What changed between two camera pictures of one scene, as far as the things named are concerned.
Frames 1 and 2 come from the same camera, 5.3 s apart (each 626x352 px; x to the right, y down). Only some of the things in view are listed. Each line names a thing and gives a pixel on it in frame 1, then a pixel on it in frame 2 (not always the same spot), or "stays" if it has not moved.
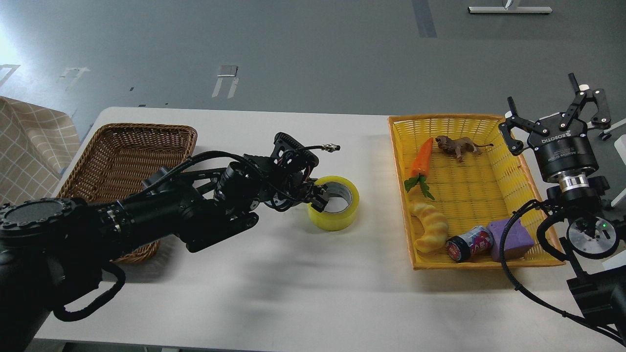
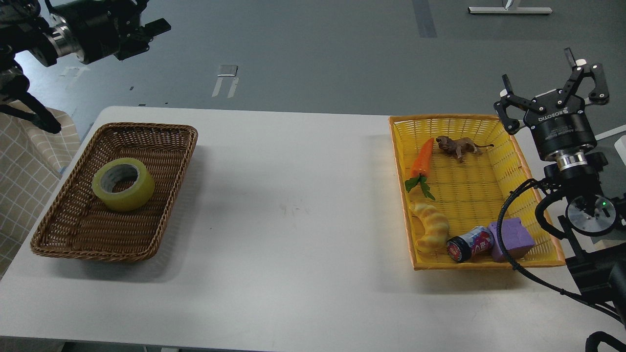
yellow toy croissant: (435, 227) stays
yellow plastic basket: (459, 182) stays
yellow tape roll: (328, 221) to (123, 184)
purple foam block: (517, 241) stays
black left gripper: (290, 186) to (95, 22)
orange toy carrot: (419, 168) stays
